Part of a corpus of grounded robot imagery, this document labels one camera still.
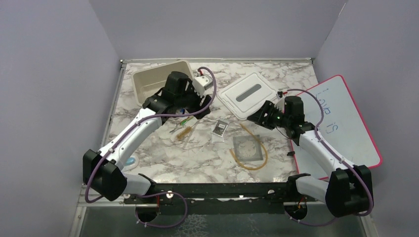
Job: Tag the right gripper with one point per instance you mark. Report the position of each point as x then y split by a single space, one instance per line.
268 107

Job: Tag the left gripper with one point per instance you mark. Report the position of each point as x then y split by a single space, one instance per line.
196 106

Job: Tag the clear glass pipette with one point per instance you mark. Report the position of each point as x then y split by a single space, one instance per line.
190 143

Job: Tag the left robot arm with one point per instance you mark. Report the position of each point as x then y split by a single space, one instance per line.
181 96

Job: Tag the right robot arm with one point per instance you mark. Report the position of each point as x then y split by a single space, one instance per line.
349 189

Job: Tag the green yellow spoon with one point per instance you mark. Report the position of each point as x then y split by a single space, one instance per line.
183 122

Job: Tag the white plastic lid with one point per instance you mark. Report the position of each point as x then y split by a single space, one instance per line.
247 95

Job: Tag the yellow rubber tube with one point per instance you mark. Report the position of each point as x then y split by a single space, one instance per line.
264 150

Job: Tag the beige plastic bin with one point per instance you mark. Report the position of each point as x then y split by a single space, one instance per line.
148 81

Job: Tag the pink framed whiteboard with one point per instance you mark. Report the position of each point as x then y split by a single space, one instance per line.
343 126

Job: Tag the blue item in bag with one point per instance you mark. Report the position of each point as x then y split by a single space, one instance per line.
131 161

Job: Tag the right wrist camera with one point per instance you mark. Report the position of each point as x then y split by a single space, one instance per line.
280 104

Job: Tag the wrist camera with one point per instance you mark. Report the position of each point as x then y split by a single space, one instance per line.
201 84
280 104

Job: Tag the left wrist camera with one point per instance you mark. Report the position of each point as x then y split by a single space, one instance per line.
201 84

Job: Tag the black base frame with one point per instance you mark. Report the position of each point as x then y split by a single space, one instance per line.
217 198

